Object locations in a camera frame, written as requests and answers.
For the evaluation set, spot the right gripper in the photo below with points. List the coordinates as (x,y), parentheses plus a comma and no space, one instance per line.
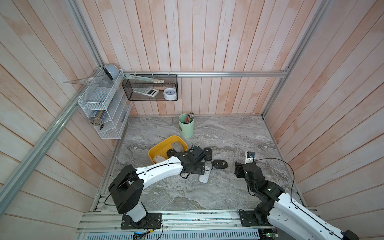
(238,169)

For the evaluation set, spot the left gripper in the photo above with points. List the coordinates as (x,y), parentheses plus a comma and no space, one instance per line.
(200,168)

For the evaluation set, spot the black mouse front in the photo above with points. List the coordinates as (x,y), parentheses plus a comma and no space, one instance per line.
(220,164)

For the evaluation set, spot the white mouse underside up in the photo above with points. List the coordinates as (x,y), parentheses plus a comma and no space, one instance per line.
(205,177)

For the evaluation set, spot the light grey mouse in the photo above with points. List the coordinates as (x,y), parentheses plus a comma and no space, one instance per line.
(178,147)

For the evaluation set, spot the large black mouse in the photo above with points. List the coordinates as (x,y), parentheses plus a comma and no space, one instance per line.
(158,159)

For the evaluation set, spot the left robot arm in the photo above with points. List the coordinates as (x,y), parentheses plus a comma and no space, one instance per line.
(127,187)

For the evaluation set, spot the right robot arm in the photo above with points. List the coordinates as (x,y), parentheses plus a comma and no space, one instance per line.
(278,209)

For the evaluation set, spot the yellow plastic storage box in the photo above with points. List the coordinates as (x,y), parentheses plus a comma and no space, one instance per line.
(162,148)

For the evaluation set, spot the mint green pencil cup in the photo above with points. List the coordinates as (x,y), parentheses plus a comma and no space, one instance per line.
(186,130)

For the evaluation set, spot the colored pencils in cup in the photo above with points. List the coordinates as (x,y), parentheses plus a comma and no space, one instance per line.
(189,117)

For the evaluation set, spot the white tape roll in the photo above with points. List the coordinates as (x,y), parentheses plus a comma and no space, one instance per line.
(170,94)

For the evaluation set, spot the white calculator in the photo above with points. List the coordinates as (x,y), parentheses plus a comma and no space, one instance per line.
(148,92)

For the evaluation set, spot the clear tube of pencils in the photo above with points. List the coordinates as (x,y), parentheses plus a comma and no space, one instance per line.
(97,117)

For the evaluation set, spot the green ruler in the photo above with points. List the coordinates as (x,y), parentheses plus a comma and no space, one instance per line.
(141,78)

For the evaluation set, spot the clear triangle ruler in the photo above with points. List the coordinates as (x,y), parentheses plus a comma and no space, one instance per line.
(98,81)

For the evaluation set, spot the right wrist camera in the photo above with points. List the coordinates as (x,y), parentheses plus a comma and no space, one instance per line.
(250,157)

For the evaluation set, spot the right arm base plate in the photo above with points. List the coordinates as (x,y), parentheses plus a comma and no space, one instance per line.
(252,218)

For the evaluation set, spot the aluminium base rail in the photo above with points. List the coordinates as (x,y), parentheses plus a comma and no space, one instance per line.
(196,225)

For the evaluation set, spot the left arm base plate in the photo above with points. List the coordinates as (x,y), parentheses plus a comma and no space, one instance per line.
(144,222)

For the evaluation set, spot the black wire mesh shelf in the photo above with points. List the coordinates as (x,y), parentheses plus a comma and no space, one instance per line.
(170,81)

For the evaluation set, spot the white wire mesh shelf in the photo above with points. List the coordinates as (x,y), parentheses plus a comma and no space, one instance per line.
(113,101)

